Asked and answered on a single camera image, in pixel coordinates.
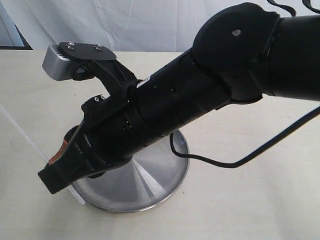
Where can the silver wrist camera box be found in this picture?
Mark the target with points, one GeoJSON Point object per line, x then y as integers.
{"type": "Point", "coordinates": [57, 65]}

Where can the white backdrop curtain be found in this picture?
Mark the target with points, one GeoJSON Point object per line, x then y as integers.
{"type": "Point", "coordinates": [120, 25]}

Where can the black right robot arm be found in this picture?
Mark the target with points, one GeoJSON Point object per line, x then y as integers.
{"type": "Point", "coordinates": [240, 54]}

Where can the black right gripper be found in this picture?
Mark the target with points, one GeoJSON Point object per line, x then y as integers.
{"type": "Point", "coordinates": [107, 138]}

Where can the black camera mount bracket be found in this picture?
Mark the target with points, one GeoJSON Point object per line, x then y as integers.
{"type": "Point", "coordinates": [88, 61]}

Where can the round silver metal plate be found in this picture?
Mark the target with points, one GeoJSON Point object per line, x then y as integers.
{"type": "Point", "coordinates": [150, 178]}

